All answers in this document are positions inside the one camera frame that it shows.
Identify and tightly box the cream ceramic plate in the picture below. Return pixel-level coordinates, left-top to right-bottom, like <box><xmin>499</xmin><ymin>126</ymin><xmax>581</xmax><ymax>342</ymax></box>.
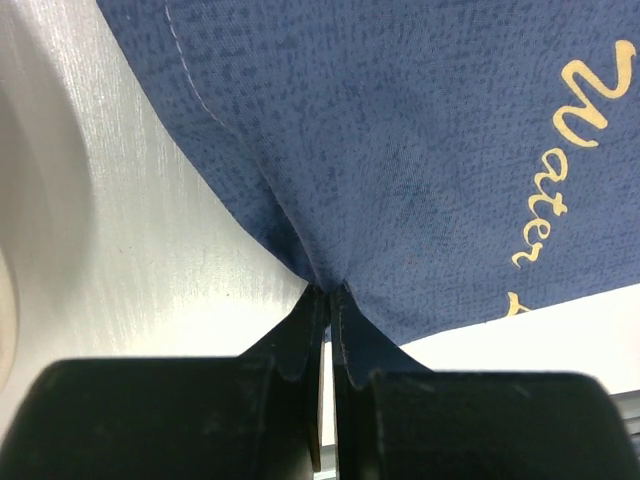
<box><xmin>1</xmin><ymin>81</ymin><xmax>94</xmax><ymax>383</ymax></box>

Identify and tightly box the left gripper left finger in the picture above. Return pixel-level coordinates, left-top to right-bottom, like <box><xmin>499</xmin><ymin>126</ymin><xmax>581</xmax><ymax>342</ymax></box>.
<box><xmin>1</xmin><ymin>287</ymin><xmax>326</xmax><ymax>479</ymax></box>

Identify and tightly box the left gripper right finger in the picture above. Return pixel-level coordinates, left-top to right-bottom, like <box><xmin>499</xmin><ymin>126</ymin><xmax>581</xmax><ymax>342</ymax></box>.
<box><xmin>329</xmin><ymin>289</ymin><xmax>639</xmax><ymax>479</ymax></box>

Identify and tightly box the blue placemat with gold print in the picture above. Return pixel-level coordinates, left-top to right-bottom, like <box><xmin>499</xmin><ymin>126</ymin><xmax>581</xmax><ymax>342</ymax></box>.
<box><xmin>99</xmin><ymin>1</ymin><xmax>639</xmax><ymax>369</ymax></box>

